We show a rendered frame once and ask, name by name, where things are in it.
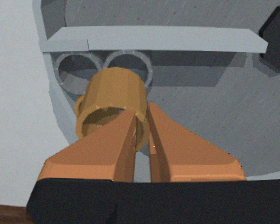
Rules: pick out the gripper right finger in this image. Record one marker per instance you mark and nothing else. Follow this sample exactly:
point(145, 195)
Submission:
point(176, 154)

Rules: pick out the bronze bushing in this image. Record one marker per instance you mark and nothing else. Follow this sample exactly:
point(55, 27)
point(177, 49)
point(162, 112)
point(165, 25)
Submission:
point(108, 109)
point(114, 87)

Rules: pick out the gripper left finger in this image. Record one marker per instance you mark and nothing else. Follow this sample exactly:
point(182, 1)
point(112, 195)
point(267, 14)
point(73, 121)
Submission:
point(101, 154)

